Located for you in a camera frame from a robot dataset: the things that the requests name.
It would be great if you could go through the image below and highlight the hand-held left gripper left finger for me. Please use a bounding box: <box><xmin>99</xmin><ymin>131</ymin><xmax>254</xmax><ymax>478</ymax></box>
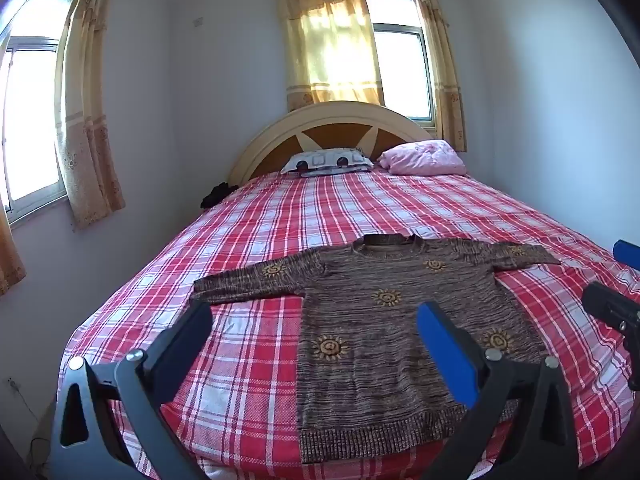
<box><xmin>48</xmin><ymin>301</ymin><xmax>216</xmax><ymax>480</ymax></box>

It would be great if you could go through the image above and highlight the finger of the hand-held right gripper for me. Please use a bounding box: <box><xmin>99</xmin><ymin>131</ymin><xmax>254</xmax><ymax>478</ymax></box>
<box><xmin>581</xmin><ymin>281</ymin><xmax>640</xmax><ymax>333</ymax></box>
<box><xmin>613</xmin><ymin>240</ymin><xmax>640</xmax><ymax>267</ymax></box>

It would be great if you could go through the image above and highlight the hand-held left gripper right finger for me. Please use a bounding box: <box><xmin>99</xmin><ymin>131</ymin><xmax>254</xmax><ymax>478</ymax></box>
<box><xmin>416</xmin><ymin>301</ymin><xmax>581</xmax><ymax>480</ymax></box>

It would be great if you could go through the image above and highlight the brown knit sweater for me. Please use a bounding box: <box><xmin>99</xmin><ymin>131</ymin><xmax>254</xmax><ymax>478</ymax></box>
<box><xmin>192</xmin><ymin>234</ymin><xmax>561</xmax><ymax>465</ymax></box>

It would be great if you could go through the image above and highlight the bed with red plaid sheet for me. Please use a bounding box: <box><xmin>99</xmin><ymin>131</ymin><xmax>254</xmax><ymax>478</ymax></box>
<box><xmin>56</xmin><ymin>169</ymin><xmax>640</xmax><ymax>480</ymax></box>

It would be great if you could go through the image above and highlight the dark cloth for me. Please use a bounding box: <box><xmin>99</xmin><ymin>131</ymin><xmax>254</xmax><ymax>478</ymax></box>
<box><xmin>200</xmin><ymin>183</ymin><xmax>240</xmax><ymax>210</ymax></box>

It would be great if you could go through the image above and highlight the pink pillow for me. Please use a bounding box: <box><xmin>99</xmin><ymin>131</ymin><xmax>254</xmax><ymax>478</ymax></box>
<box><xmin>376</xmin><ymin>140</ymin><xmax>467</xmax><ymax>177</ymax></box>

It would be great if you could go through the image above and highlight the white patterned pillow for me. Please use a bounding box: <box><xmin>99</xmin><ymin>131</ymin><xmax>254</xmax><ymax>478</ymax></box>
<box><xmin>280</xmin><ymin>146</ymin><xmax>375</xmax><ymax>177</ymax></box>

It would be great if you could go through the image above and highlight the cream and brown headboard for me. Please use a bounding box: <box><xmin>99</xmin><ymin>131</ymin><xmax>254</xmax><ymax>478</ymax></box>
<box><xmin>227</xmin><ymin>101</ymin><xmax>437</xmax><ymax>187</ymax></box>

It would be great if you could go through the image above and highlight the yellow floral curtain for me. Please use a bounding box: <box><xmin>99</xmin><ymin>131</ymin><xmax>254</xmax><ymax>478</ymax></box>
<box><xmin>277</xmin><ymin>0</ymin><xmax>386</xmax><ymax>112</ymax></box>
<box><xmin>54</xmin><ymin>0</ymin><xmax>126</xmax><ymax>231</ymax></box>
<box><xmin>409</xmin><ymin>0</ymin><xmax>468</xmax><ymax>153</ymax></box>

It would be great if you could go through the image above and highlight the window behind headboard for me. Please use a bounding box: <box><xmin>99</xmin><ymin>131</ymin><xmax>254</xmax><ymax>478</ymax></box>
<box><xmin>364</xmin><ymin>0</ymin><xmax>435</xmax><ymax>128</ymax></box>

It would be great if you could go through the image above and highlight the floor cable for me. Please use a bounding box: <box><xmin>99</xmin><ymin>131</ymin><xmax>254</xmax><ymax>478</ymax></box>
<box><xmin>7</xmin><ymin>377</ymin><xmax>53</xmax><ymax>466</ymax></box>

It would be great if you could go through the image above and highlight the side wall window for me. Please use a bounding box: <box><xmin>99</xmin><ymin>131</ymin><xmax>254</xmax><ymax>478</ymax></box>
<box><xmin>0</xmin><ymin>0</ymin><xmax>76</xmax><ymax>226</ymax></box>

